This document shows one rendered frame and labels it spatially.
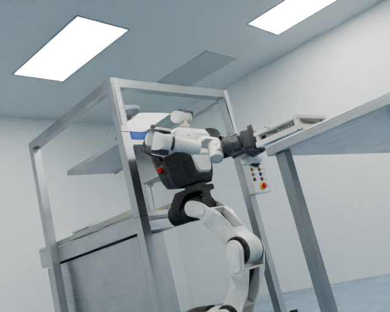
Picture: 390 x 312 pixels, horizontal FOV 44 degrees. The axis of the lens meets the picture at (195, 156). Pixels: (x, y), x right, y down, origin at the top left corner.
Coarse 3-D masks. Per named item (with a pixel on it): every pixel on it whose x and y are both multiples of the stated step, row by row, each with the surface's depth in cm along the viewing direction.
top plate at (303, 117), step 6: (300, 114) 207; (282, 120) 210; (288, 120) 208; (300, 120) 211; (306, 120) 214; (312, 120) 217; (318, 120) 220; (270, 126) 215; (276, 126) 212; (282, 126) 214; (258, 132) 219; (264, 132) 218
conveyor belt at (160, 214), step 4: (148, 212) 283; (152, 212) 285; (156, 212) 287; (160, 212) 289; (164, 212) 290; (132, 216) 285; (148, 216) 281; (152, 216) 284; (156, 216) 286; (160, 216) 288; (164, 216) 290; (112, 224) 301; (84, 236) 325
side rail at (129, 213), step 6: (120, 216) 291; (126, 216) 287; (102, 222) 306; (108, 222) 301; (114, 222) 298; (90, 228) 316; (96, 228) 311; (78, 234) 327; (84, 234) 321; (60, 240) 345; (66, 240) 339; (42, 252) 365
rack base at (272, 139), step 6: (294, 126) 206; (300, 126) 204; (306, 126) 208; (282, 132) 210; (288, 132) 208; (294, 132) 209; (270, 138) 215; (276, 138) 212; (282, 138) 214; (258, 144) 219; (264, 144) 218; (270, 144) 221
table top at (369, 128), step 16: (384, 96) 136; (352, 112) 143; (368, 112) 139; (384, 112) 143; (320, 128) 151; (336, 128) 148; (352, 128) 154; (368, 128) 160; (384, 128) 167; (272, 144) 164; (288, 144) 159; (304, 144) 161; (320, 144) 168; (336, 144) 175; (352, 144) 183; (368, 144) 192; (384, 144) 202
